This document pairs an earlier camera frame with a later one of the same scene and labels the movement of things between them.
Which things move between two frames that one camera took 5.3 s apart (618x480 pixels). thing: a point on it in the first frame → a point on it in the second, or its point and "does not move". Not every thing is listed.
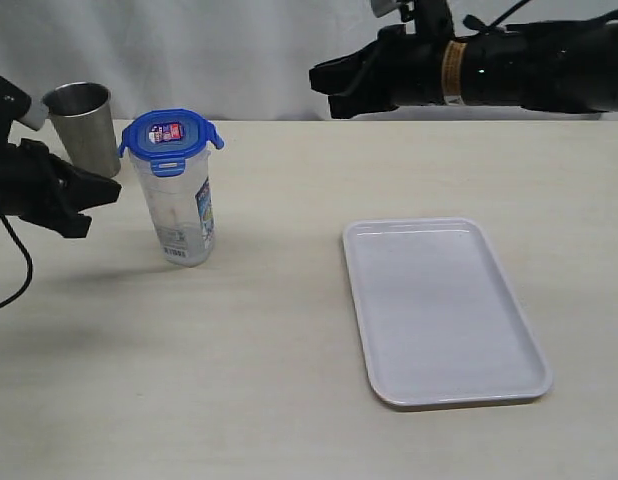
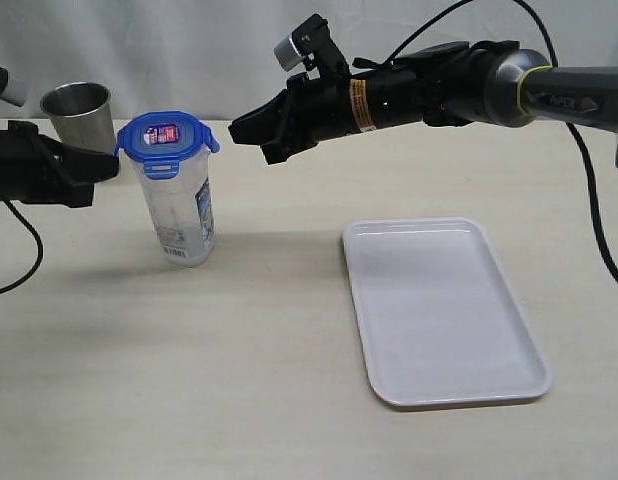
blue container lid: [167, 137] does not move
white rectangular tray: [439, 320] does not move
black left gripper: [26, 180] → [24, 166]
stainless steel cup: [81, 115] does not move
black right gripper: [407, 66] → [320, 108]
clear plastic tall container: [180, 208] does not move
